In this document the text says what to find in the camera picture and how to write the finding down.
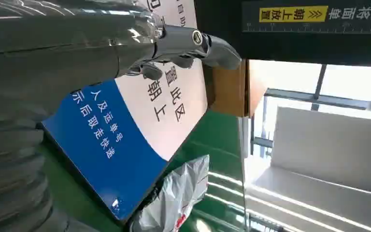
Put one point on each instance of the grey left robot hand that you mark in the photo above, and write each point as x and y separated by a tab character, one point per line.
60	41

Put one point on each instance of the ribbed grey left robot arm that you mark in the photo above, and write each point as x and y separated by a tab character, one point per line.
9	173

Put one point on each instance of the blue and white sign board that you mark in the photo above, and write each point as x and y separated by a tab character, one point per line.
115	137

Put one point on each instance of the brown cardboard box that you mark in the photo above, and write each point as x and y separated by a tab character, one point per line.
230	89

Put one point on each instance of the grey plastic parcel bag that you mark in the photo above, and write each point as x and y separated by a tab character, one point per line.
179	195

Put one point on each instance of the black machine with yellow label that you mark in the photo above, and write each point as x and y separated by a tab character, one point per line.
300	41

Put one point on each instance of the grey window frame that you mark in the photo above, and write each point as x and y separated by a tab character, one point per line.
316	97

